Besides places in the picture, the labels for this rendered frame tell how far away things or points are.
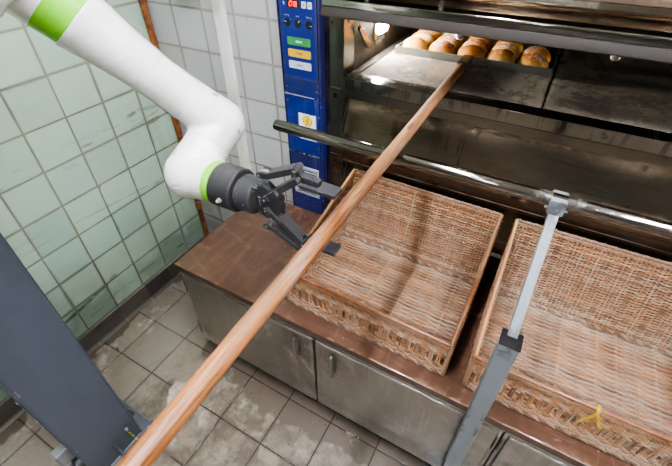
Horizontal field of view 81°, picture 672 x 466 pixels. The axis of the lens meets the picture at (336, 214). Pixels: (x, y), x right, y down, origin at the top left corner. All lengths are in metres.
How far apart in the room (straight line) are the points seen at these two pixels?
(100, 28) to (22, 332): 0.81
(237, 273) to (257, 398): 0.61
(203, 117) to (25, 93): 0.92
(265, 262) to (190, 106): 0.79
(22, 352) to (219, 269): 0.60
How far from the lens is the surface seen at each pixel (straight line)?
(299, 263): 0.64
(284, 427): 1.81
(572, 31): 1.04
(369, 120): 1.42
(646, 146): 1.29
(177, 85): 0.87
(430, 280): 1.47
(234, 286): 1.46
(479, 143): 1.33
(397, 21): 1.11
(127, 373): 2.11
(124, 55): 0.85
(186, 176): 0.85
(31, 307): 1.29
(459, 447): 1.33
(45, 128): 1.76
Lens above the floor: 1.66
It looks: 39 degrees down
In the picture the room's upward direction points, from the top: straight up
